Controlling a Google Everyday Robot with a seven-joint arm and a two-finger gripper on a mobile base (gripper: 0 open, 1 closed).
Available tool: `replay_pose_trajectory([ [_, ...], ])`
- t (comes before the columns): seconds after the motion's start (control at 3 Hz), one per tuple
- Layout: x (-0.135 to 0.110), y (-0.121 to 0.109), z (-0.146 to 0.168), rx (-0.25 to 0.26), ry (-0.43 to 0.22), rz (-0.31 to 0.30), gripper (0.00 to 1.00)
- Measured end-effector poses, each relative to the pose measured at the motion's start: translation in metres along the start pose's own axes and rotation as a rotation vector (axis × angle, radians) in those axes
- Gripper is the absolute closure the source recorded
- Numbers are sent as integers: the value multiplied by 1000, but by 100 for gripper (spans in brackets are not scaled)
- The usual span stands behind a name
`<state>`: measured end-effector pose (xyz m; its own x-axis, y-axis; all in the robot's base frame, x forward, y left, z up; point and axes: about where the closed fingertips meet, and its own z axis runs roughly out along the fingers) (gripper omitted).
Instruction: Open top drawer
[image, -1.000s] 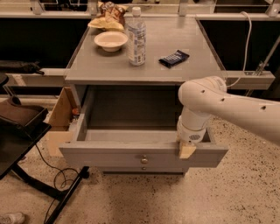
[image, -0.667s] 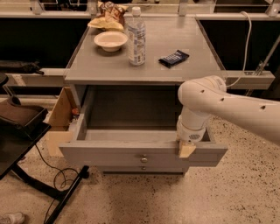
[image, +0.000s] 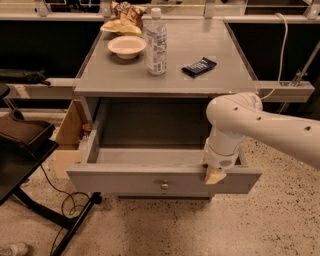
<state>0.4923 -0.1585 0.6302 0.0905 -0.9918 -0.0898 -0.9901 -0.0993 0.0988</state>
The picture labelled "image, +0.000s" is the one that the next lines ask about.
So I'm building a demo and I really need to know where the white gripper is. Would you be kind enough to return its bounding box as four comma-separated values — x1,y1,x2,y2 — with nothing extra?
202,139,239,185

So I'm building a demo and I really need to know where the grey top drawer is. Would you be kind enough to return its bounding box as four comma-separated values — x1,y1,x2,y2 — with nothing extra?
65,99,263,195

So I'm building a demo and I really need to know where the grey drawer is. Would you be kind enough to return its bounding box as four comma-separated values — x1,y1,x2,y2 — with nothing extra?
65,99,263,195
115,192,215,201

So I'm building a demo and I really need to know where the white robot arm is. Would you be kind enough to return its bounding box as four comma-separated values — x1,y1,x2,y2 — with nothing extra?
203,92,320,184

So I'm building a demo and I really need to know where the grey bottom drawer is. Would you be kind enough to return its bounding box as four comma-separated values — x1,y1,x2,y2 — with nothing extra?
115,192,215,201

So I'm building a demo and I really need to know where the dark blue snack packet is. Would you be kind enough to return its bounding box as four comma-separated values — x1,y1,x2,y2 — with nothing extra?
182,57,217,78

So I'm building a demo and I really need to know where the cardboard box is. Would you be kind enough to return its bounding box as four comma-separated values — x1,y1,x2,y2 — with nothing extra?
53,99,91,179

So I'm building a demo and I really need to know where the white bowl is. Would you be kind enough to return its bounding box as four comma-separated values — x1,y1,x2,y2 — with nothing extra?
108,36,146,60

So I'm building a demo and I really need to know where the clear plastic water bottle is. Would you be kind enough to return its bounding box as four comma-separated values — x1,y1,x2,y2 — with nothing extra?
145,8,167,75

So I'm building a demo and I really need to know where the yellow cloth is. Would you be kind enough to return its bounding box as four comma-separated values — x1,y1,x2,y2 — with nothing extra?
100,19,142,37

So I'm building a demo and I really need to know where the brown chip bag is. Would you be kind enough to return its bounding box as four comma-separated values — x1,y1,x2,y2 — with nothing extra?
112,1,146,29

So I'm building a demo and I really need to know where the brown bag on stand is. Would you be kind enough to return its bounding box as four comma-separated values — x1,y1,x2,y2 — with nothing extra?
0,109,55,157

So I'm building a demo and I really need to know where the white shoe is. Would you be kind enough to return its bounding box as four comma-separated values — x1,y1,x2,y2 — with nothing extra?
0,242,29,256

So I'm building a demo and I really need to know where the white cable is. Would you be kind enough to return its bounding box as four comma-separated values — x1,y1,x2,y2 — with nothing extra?
259,12,290,101

